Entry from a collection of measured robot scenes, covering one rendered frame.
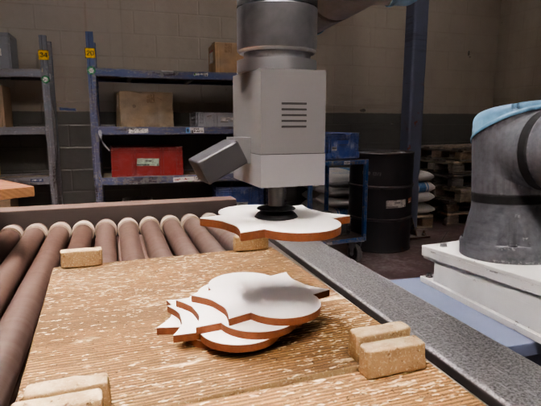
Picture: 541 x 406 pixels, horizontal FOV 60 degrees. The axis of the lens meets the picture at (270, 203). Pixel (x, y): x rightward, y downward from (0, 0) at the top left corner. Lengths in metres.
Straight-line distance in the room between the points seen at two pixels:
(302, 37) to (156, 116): 4.21
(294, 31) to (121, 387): 0.33
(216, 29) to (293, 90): 4.96
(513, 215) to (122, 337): 0.56
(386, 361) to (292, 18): 0.30
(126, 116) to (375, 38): 3.09
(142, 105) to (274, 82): 4.19
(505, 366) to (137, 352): 0.36
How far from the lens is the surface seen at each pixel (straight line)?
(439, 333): 0.59
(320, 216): 0.47
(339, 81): 5.77
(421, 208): 5.36
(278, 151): 0.42
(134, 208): 1.21
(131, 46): 5.23
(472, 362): 0.53
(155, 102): 4.62
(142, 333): 0.52
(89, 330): 0.54
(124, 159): 4.53
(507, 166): 0.76
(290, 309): 0.47
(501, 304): 0.75
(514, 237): 0.78
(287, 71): 0.42
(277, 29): 0.43
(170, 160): 4.56
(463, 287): 0.81
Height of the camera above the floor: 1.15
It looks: 10 degrees down
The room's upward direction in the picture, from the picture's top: straight up
